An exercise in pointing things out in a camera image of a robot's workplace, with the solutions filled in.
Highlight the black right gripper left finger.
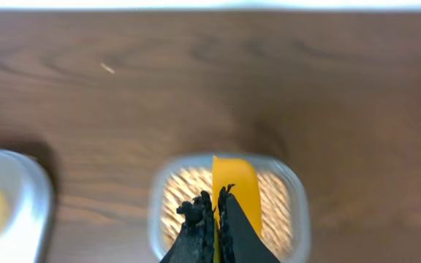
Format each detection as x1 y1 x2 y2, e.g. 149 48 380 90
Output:
160 191 215 263

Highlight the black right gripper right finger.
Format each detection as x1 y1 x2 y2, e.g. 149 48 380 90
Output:
218 183 280 263

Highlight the yellow measuring scoop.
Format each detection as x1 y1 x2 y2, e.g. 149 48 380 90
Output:
211 156 262 262

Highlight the white digital kitchen scale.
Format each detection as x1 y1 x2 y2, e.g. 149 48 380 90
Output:
0 149 54 263

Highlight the clear plastic soybean container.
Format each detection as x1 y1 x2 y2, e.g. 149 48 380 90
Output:
148 153 311 263

